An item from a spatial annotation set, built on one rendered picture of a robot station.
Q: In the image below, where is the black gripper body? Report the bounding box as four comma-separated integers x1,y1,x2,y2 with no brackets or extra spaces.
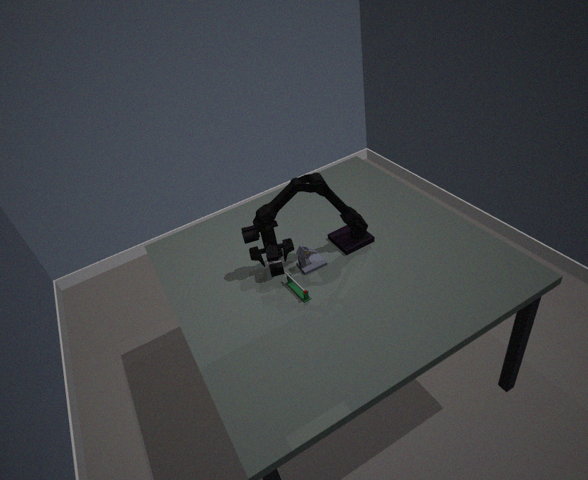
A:
249,236,294,260

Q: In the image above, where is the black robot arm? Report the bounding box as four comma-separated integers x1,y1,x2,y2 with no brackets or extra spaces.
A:
241,172,369,262

